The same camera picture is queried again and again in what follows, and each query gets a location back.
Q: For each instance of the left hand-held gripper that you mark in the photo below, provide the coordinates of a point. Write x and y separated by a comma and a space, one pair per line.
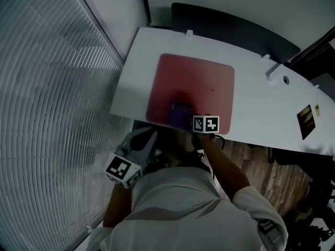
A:
123, 170

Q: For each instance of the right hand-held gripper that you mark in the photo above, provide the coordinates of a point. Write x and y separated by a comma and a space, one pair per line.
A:
206, 124

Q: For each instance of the purple cloth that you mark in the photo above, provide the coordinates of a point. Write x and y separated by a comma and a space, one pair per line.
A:
178, 116

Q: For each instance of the red mouse pad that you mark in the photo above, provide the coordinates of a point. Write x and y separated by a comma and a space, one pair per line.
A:
199, 82

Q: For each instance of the person's right forearm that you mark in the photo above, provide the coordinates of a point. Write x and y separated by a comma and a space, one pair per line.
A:
225, 166

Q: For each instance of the person's left forearm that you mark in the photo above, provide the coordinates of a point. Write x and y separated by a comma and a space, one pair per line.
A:
117, 208

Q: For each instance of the person's white shirt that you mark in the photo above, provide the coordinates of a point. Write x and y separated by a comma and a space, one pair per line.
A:
188, 213

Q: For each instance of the white partition clip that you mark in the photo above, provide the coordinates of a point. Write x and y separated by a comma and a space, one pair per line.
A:
265, 57
189, 33

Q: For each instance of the grey window blinds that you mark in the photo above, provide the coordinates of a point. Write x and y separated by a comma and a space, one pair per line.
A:
52, 114

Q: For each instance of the dark desk partition panel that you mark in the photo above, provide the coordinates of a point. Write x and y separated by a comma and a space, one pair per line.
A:
230, 33

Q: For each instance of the dark picture card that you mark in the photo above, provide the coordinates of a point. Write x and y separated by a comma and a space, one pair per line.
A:
306, 121

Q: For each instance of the small yellow sticker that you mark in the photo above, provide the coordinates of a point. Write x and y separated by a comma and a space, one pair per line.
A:
317, 110

